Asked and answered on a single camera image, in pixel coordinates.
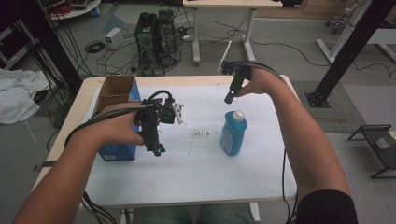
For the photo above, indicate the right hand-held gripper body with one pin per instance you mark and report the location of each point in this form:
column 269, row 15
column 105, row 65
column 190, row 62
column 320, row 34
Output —
column 238, row 70

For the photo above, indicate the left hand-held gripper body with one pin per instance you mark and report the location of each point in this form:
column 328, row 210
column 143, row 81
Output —
column 155, row 113

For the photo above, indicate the blue bottle with white cap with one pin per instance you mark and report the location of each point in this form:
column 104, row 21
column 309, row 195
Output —
column 233, row 133

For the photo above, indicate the blue cardboard box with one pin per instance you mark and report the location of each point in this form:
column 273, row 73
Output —
column 116, row 88

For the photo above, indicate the person's right hand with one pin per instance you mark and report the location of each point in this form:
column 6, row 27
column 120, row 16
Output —
column 263, row 82

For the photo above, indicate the person's left hand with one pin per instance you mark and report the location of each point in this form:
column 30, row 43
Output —
column 120, row 124

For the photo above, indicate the white table mat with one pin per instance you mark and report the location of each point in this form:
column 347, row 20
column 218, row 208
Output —
column 193, row 174

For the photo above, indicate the white-legged background desk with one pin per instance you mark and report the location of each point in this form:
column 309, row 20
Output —
column 224, row 3

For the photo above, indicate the person's legs in jeans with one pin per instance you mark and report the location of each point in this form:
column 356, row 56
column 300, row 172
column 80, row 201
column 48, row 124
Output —
column 193, row 214

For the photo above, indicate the black computer tower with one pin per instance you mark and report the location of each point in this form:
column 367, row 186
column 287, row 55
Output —
column 167, row 31
column 145, row 40

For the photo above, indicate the small white box device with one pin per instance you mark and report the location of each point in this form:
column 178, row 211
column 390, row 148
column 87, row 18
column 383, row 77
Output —
column 113, row 38

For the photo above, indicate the grey floor mat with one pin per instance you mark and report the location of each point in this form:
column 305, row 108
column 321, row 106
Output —
column 339, row 105

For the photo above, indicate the white metal stand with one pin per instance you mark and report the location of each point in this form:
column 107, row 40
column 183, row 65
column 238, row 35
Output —
column 342, row 34

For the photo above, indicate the white table leg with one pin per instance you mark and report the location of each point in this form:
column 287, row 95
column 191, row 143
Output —
column 255, row 213

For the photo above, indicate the round white table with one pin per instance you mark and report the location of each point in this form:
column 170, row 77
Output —
column 77, row 11

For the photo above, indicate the white cloth heap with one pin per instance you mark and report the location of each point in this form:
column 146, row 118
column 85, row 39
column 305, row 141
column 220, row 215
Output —
column 18, row 93

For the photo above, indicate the person's black sleeve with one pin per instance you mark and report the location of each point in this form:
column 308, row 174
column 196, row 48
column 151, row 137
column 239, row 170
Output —
column 327, row 208

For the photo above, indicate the low black metal rack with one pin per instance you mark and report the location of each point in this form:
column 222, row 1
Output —
column 381, row 155

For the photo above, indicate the black metal stand post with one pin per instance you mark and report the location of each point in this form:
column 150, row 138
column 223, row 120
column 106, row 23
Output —
column 351, row 49
column 56, row 46

